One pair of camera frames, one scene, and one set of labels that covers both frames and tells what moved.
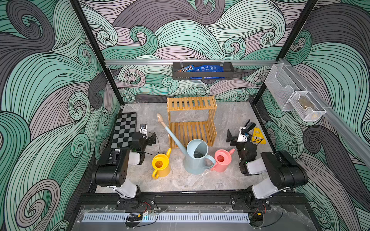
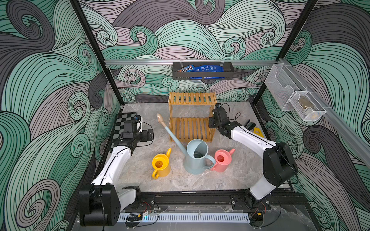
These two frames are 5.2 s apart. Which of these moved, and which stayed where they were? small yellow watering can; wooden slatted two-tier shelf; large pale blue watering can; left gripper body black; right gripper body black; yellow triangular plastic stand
Moved: right gripper body black; left gripper body black
Stayed: large pale blue watering can; small yellow watering can; wooden slatted two-tier shelf; yellow triangular plastic stand
